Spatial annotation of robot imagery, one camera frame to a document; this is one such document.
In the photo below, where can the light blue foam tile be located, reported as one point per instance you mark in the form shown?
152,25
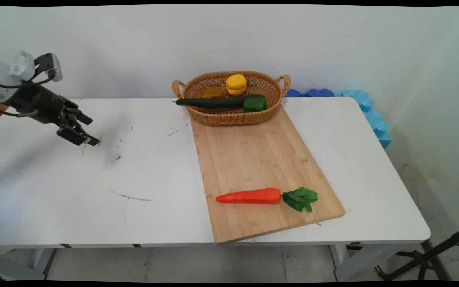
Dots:
375,119

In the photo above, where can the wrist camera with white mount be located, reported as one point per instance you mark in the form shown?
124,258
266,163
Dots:
48,63

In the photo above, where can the black tripod stand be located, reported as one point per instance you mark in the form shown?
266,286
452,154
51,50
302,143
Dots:
424,259

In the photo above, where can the brown toy potato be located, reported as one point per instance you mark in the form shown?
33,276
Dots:
211,93

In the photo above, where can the dark green toy cucumber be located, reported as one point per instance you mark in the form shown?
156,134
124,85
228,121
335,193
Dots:
213,102

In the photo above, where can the woven wicker basket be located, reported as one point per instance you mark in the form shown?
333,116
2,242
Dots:
233,115

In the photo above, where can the green toy bell pepper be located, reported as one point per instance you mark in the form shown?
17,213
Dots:
254,104

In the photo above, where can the white table leg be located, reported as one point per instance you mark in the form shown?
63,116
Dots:
45,261
357,261

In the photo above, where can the orange toy carrot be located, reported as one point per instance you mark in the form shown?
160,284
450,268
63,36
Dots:
253,196

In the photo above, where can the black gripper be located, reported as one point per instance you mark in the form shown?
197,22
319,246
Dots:
42,103

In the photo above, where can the bamboo cutting board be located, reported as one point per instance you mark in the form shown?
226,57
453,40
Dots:
261,171

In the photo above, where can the yellow toy bell pepper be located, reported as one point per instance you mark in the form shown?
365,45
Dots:
236,84

